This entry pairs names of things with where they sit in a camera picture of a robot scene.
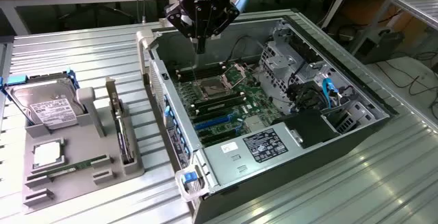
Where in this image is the black floor cable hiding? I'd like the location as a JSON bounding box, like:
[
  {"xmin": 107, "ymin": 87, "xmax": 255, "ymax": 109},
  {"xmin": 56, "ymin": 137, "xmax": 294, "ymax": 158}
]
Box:
[{"xmin": 374, "ymin": 51, "xmax": 438, "ymax": 97}]

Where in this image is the black RAM slot bank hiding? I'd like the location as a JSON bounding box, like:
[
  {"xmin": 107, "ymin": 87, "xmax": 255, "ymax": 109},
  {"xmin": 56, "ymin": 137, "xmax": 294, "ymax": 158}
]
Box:
[
  {"xmin": 191, "ymin": 91, "xmax": 248, "ymax": 115},
  {"xmin": 175, "ymin": 63, "xmax": 227, "ymax": 83}
]

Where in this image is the black hanging cable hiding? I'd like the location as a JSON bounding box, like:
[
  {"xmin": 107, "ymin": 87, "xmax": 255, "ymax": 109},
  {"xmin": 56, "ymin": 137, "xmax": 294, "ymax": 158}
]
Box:
[{"xmin": 135, "ymin": 0, "xmax": 149, "ymax": 24}]

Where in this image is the green motherboard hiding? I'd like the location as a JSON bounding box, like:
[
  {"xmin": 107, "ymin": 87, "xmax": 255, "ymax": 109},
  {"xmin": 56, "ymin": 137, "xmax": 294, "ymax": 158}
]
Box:
[{"xmin": 169, "ymin": 56, "xmax": 286, "ymax": 148}]

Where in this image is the CPU socket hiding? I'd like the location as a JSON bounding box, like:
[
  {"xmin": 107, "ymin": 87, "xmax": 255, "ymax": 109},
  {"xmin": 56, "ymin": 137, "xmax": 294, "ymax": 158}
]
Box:
[{"xmin": 197, "ymin": 77, "xmax": 227, "ymax": 98}]

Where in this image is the grey metal disk bay cage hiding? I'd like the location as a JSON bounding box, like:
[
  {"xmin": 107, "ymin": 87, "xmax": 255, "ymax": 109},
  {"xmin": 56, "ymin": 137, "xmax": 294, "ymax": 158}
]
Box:
[{"xmin": 257, "ymin": 40, "xmax": 330, "ymax": 112}]

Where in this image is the black wire inside case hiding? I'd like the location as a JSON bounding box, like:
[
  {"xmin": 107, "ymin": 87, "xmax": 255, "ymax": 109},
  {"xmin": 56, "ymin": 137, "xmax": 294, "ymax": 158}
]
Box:
[{"xmin": 229, "ymin": 35, "xmax": 264, "ymax": 58}]

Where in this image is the metal socket cover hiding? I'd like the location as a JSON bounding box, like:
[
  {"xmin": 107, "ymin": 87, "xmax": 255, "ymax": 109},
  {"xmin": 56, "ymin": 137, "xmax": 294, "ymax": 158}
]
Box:
[{"xmin": 221, "ymin": 64, "xmax": 251, "ymax": 85}]

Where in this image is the aluminium frame table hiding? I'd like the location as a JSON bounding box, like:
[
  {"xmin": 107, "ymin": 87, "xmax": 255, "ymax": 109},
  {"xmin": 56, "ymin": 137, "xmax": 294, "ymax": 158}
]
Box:
[{"xmin": 388, "ymin": 0, "xmax": 438, "ymax": 36}]

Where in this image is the grey box device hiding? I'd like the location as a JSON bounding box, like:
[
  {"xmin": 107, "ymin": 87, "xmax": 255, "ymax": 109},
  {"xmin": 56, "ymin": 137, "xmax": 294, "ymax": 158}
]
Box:
[{"xmin": 354, "ymin": 28, "xmax": 404, "ymax": 65}]

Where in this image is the grey plastic parts rack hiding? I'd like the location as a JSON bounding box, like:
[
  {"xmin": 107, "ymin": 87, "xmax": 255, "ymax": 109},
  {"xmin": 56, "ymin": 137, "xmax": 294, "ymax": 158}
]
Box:
[{"xmin": 20, "ymin": 86, "xmax": 145, "ymax": 209}]

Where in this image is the grey power supply unit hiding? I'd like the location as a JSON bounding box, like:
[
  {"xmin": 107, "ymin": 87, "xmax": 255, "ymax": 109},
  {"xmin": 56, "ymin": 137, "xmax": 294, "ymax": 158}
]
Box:
[{"xmin": 203, "ymin": 121, "xmax": 304, "ymax": 187}]

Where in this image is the blue expansion slot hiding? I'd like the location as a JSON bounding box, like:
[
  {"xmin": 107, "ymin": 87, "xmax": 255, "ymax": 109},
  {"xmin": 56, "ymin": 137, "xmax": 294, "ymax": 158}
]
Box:
[{"xmin": 193, "ymin": 113, "xmax": 233, "ymax": 130}]

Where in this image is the silver CPU chip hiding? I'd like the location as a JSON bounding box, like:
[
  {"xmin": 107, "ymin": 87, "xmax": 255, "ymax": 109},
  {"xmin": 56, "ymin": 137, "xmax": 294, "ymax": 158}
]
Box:
[{"xmin": 32, "ymin": 142, "xmax": 65, "ymax": 168}]

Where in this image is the hard disk in blue caddy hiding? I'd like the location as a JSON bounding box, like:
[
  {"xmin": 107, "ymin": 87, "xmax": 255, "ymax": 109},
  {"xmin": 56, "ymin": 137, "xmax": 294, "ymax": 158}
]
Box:
[{"xmin": 0, "ymin": 67, "xmax": 87, "ymax": 130}]

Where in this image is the black chair base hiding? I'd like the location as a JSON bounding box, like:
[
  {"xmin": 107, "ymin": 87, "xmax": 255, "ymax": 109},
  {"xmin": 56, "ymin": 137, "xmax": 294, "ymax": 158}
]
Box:
[{"xmin": 57, "ymin": 2, "xmax": 135, "ymax": 23}]

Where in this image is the black coiled cable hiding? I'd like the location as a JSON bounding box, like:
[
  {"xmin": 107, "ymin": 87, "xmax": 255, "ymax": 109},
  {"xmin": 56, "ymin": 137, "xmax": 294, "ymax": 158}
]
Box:
[{"xmin": 336, "ymin": 25, "xmax": 358, "ymax": 42}]

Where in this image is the silver chipset heatsink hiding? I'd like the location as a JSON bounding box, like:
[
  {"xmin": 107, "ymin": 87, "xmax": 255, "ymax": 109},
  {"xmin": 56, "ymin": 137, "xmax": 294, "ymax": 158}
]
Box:
[{"xmin": 243, "ymin": 116, "xmax": 271, "ymax": 130}]

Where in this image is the blue data wire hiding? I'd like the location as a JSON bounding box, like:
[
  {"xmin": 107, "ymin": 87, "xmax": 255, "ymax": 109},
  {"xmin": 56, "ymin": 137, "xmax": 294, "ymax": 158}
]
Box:
[{"xmin": 320, "ymin": 76, "xmax": 343, "ymax": 110}]

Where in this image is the black graphics card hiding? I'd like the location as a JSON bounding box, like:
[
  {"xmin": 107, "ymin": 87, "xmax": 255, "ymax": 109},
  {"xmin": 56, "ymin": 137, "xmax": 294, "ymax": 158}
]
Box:
[{"xmin": 104, "ymin": 76, "xmax": 136, "ymax": 165}]

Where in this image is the open black PC case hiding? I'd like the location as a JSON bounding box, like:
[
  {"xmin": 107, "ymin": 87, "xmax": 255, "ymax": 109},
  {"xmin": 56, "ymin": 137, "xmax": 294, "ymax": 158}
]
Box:
[{"xmin": 135, "ymin": 8, "xmax": 400, "ymax": 224}]

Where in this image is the green RAM stick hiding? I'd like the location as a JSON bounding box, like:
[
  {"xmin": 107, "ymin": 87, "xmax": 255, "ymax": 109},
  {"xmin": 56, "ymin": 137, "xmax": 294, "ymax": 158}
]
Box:
[{"xmin": 28, "ymin": 154, "xmax": 107, "ymax": 180}]

